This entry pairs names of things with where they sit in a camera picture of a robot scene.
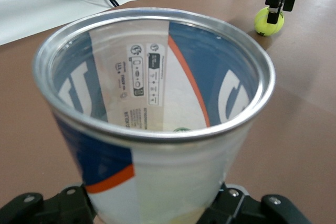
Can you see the brown table cover sheet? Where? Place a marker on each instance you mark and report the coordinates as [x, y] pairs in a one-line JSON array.
[[302, 129]]

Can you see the yellow tennis ball large print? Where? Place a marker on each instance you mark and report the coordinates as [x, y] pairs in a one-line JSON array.
[[263, 24]]

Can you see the clear tennis ball can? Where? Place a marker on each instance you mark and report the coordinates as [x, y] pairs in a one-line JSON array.
[[170, 161]]

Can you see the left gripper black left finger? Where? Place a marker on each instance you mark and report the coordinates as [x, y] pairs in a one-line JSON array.
[[52, 211]]

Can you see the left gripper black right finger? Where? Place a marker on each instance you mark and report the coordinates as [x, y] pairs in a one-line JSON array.
[[249, 211]]

